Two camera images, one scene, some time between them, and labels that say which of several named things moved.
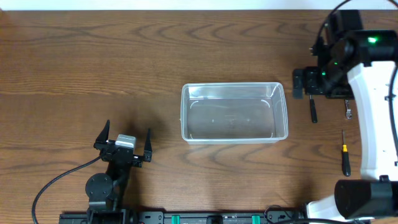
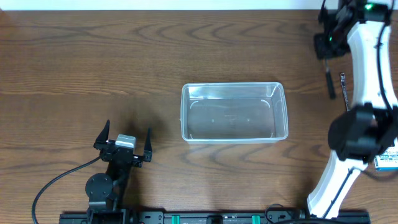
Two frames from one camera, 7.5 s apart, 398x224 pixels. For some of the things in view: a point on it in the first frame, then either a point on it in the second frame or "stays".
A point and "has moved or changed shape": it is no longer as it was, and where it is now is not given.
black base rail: [193, 218] stays
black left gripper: [121, 152] stays
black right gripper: [310, 73] → [322, 51]
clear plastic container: [234, 113] stays
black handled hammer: [313, 108] has moved or changed shape
